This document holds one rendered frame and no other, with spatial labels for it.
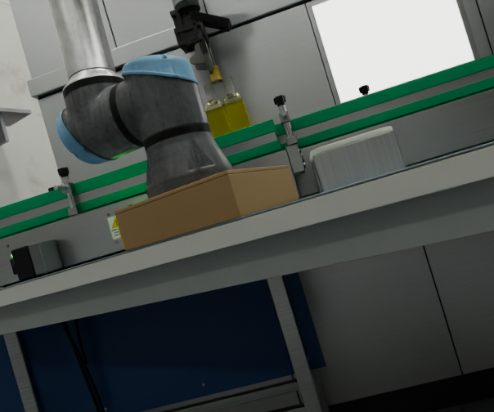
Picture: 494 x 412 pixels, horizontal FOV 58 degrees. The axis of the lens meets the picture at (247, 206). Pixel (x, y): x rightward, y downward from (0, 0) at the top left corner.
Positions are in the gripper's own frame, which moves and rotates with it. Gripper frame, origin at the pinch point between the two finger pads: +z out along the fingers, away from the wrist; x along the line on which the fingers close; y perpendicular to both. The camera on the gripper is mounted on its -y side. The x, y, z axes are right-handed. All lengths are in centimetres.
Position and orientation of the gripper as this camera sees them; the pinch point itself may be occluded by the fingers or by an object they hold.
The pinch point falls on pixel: (213, 70)
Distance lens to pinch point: 133.8
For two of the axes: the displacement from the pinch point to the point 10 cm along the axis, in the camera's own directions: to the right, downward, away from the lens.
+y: -9.5, 2.9, 1.4
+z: 2.9, 9.6, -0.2
